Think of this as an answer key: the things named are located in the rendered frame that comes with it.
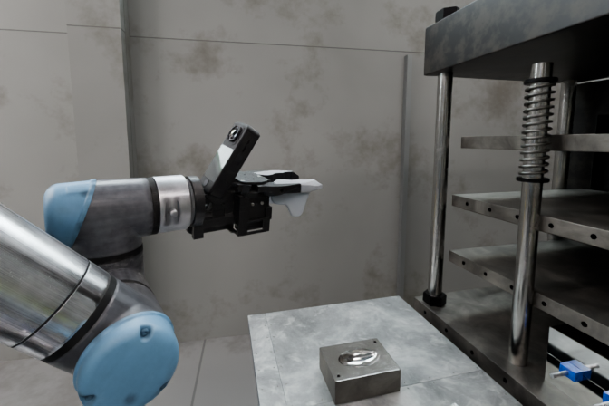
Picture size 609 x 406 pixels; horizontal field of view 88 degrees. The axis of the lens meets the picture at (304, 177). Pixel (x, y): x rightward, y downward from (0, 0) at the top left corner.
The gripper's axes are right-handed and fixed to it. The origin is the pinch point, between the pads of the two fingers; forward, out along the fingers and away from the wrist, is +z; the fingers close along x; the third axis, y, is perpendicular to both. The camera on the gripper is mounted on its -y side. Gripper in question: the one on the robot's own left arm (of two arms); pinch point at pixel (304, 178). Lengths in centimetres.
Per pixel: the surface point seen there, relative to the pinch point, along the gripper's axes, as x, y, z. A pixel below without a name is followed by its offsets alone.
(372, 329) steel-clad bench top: -23, 69, 56
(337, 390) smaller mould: -6, 63, 22
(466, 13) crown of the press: -24, -49, 85
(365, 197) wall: -123, 55, 157
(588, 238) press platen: 25, 17, 79
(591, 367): 34, 50, 77
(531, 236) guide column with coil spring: 12, 21, 81
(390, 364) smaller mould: -2, 59, 38
